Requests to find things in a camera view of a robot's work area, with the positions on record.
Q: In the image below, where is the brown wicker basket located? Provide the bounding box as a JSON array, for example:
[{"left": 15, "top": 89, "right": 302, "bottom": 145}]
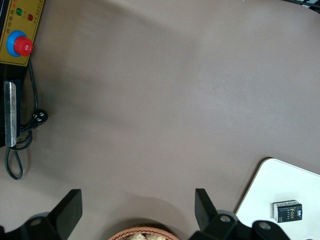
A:
[{"left": 108, "top": 225, "right": 181, "bottom": 240}]

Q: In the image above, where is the dark striped cable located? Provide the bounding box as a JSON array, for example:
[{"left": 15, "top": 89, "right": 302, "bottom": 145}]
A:
[{"left": 282, "top": 0, "right": 320, "bottom": 15}]

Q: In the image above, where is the yellow control panel box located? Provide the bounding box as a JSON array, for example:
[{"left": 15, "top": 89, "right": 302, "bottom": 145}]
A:
[{"left": 0, "top": 0, "right": 45, "bottom": 67}]

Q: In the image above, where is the red emergency stop button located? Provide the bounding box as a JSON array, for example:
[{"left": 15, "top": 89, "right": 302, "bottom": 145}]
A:
[{"left": 6, "top": 29, "right": 34, "bottom": 58}]

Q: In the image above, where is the black Face tissue pack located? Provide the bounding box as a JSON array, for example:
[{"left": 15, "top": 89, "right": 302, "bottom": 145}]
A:
[{"left": 272, "top": 199, "right": 304, "bottom": 224}]

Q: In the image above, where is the silver metal bar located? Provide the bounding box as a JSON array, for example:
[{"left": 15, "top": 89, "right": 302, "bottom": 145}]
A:
[{"left": 3, "top": 81, "right": 18, "bottom": 148}]

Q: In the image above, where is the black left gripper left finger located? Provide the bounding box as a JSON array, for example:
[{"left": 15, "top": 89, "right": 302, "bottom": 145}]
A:
[{"left": 0, "top": 189, "right": 83, "bottom": 240}]

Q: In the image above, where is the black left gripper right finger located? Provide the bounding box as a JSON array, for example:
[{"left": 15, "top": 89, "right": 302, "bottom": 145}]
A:
[{"left": 189, "top": 188, "right": 291, "bottom": 240}]

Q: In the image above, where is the black machine housing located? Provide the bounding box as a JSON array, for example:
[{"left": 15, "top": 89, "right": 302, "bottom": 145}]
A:
[{"left": 0, "top": 62, "right": 29, "bottom": 149}]

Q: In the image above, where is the white plastic tray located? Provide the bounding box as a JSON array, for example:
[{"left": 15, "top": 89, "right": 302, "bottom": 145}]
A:
[{"left": 234, "top": 156, "right": 320, "bottom": 240}]

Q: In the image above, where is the black power cable with plug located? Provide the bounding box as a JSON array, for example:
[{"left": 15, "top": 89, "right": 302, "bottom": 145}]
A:
[{"left": 4, "top": 59, "right": 50, "bottom": 181}]

